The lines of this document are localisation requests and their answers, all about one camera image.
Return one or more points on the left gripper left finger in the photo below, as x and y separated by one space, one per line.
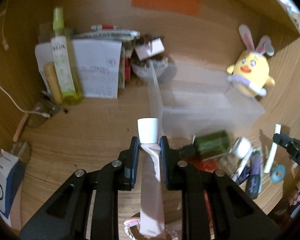
129 164

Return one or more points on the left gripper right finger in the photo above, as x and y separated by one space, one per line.
173 167

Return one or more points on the teal tape roll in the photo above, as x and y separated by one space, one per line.
278 173

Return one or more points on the white green toothpaste tube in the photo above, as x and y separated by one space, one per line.
272 152

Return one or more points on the dark green glass bottle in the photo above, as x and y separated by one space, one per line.
207 146

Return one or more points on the purple capped dark tube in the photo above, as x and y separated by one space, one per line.
253 182

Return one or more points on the pink white-capped tube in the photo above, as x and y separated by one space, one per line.
152 216

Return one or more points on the red foil packet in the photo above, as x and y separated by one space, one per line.
208 165

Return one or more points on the person right hand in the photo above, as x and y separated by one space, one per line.
295 196

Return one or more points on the white round jar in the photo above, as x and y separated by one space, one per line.
241 147

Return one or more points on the clear plastic storage bin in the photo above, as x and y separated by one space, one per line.
191 100

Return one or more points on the yellow chick plush toy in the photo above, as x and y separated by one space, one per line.
250 74

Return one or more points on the bowl of small items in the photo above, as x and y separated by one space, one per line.
144 70

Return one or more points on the white printed paper sheet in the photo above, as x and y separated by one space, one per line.
97 64

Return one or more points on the wooden stick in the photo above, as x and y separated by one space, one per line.
20 127

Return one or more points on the blue white carton box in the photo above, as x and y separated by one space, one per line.
11 178

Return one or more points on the small pink white box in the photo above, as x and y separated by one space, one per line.
149 49

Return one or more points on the yellow cylindrical stick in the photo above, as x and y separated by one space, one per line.
52 80

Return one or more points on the white markers stack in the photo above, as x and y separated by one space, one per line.
109 32

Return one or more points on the orange sticky paper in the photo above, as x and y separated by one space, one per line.
185 7

